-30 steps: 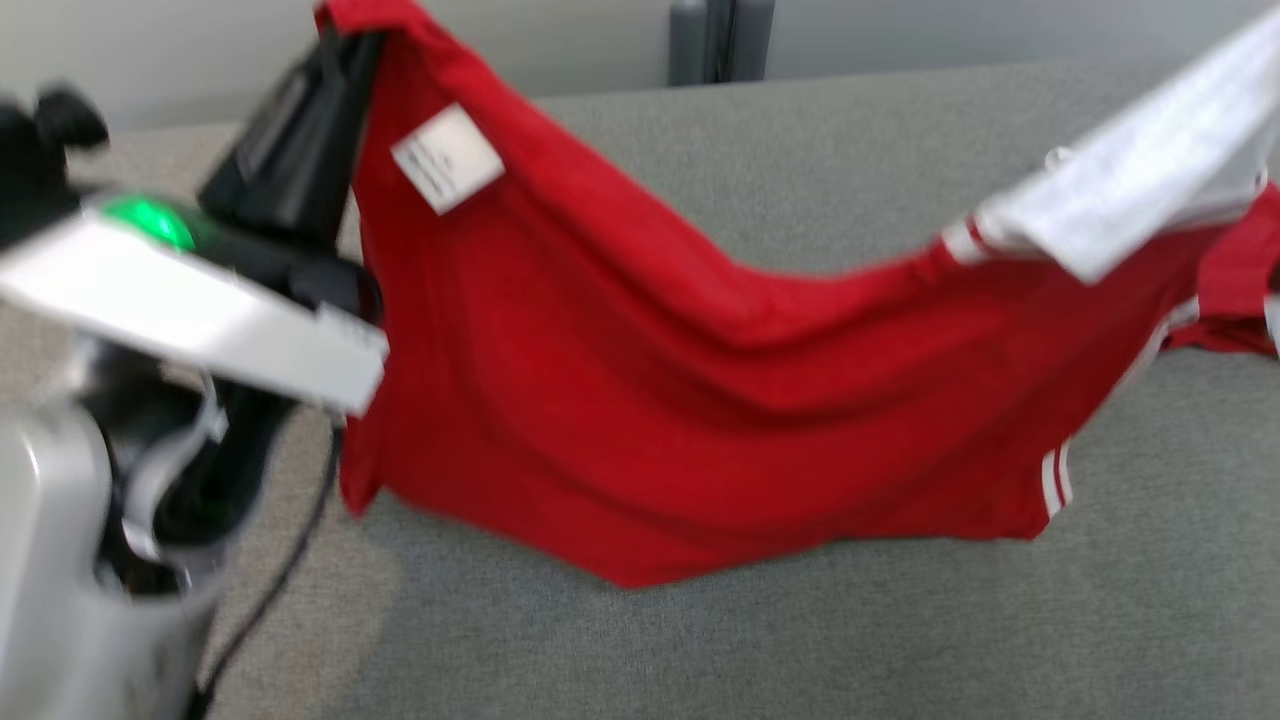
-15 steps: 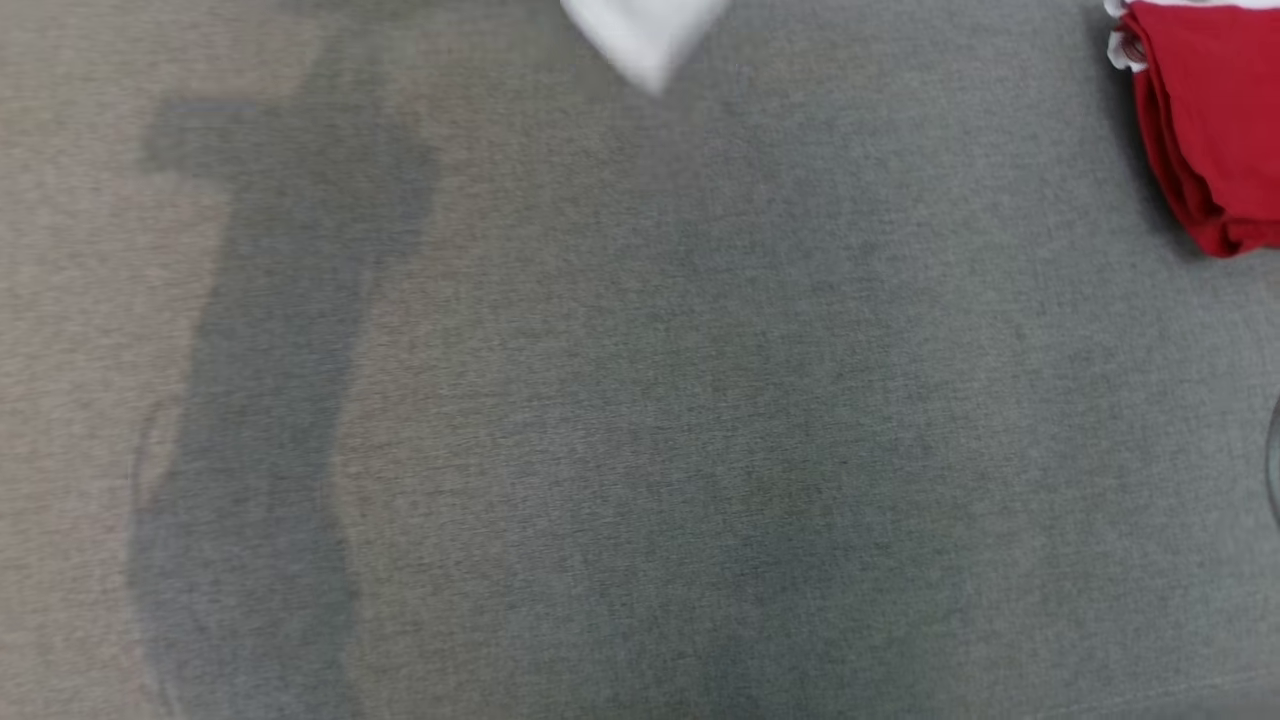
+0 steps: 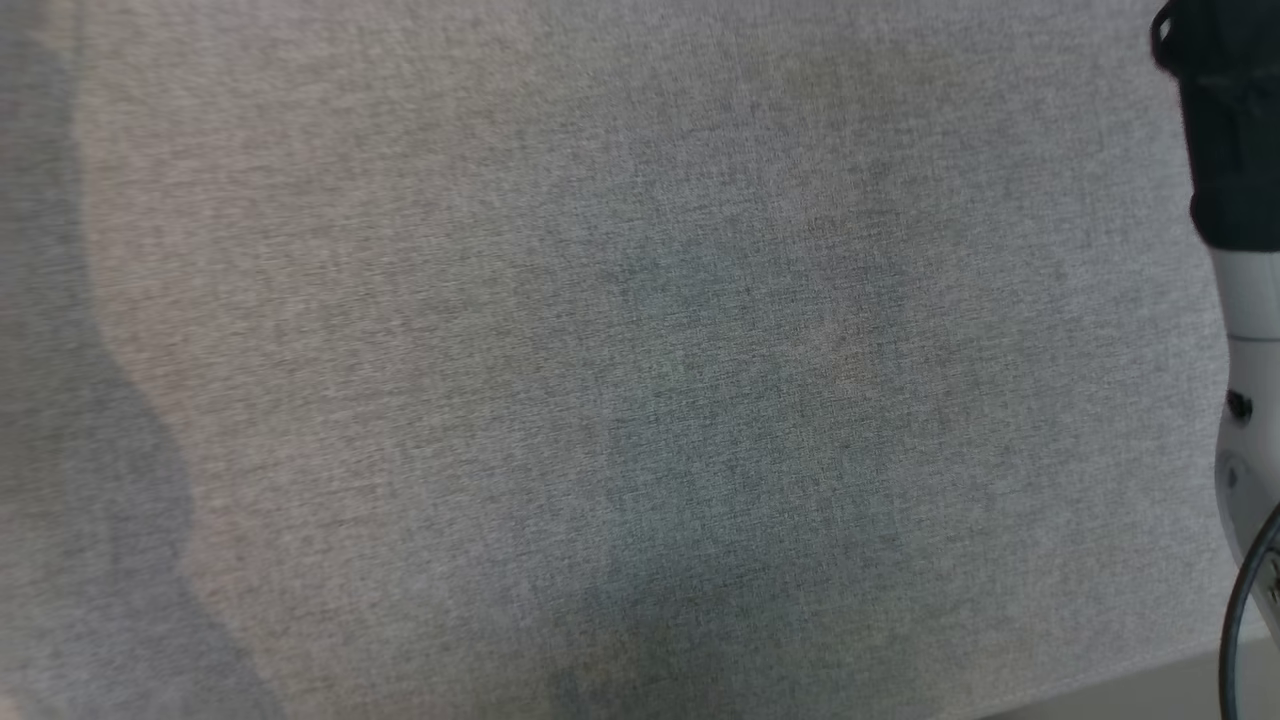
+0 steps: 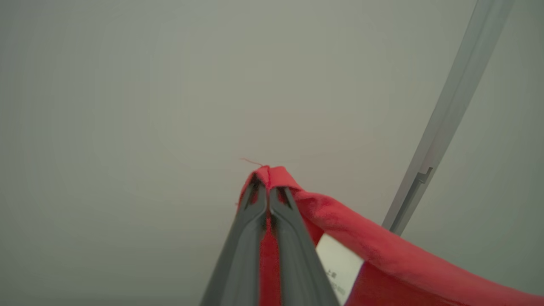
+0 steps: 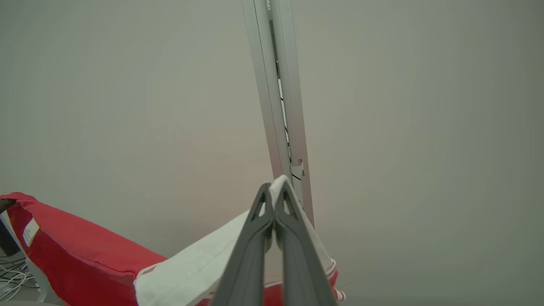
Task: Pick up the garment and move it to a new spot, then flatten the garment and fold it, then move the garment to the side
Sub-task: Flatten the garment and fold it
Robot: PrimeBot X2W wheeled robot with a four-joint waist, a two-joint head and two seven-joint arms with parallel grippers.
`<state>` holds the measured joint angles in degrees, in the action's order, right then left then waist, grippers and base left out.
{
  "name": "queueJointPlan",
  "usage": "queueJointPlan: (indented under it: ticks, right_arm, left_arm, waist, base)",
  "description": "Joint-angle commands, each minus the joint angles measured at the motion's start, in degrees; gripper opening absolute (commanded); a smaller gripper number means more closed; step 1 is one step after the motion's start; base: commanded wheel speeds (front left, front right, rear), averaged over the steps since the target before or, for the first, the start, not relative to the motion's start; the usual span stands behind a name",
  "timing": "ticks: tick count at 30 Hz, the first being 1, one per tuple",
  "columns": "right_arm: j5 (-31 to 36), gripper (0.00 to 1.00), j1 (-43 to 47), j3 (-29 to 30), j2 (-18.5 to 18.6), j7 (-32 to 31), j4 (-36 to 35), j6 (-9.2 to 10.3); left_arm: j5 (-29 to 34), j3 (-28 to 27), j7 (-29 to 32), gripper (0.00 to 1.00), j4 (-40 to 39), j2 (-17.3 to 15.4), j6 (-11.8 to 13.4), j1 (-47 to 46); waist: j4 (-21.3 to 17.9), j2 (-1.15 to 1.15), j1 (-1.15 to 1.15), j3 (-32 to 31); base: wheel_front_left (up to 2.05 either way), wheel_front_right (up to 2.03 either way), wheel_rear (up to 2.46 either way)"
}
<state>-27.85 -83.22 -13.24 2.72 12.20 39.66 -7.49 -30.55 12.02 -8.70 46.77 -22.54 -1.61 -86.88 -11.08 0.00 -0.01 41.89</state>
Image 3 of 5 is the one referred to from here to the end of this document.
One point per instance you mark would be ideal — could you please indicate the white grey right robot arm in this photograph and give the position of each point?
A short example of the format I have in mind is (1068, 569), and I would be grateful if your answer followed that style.
(1235, 130)

